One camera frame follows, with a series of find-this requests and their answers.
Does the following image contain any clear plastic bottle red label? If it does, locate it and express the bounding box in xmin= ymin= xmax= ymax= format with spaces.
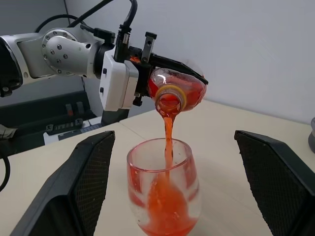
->
xmin=147 ymin=67 xmax=209 ymax=114

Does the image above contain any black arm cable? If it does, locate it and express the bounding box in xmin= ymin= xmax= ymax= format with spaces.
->
xmin=33 ymin=0 xmax=138 ymax=62
xmin=0 ymin=149 xmax=11 ymax=193

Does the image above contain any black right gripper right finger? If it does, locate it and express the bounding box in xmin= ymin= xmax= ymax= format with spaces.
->
xmin=233 ymin=129 xmax=315 ymax=236

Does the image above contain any gray round object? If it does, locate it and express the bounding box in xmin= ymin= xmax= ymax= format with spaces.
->
xmin=307 ymin=117 xmax=315 ymax=153

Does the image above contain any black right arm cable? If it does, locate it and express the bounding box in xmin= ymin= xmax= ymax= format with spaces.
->
xmin=0 ymin=149 xmax=11 ymax=193

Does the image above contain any dark gray machine console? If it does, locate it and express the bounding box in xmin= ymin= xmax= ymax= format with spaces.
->
xmin=0 ymin=89 xmax=130 ymax=157

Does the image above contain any clear wine glass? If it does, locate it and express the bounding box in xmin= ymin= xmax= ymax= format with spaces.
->
xmin=126 ymin=138 xmax=201 ymax=236

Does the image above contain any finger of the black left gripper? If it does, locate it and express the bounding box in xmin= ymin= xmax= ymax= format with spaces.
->
xmin=150 ymin=52 xmax=210 ymax=86

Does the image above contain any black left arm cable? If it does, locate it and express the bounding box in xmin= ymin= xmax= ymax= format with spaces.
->
xmin=33 ymin=0 xmax=138 ymax=62

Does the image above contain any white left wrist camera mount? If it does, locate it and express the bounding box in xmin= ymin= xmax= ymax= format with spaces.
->
xmin=99 ymin=49 xmax=140 ymax=112

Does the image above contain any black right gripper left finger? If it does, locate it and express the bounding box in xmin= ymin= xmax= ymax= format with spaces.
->
xmin=11 ymin=130 xmax=116 ymax=236

